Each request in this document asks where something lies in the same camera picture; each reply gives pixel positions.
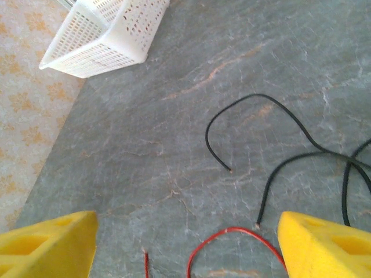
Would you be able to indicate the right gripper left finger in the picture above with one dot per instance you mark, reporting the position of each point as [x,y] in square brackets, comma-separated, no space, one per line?
[43,255]

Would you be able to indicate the white perforated plastic basket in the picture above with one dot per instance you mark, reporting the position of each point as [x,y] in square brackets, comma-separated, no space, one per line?
[116,37]

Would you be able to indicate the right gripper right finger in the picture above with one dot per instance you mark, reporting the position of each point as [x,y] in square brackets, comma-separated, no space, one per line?
[319,255]

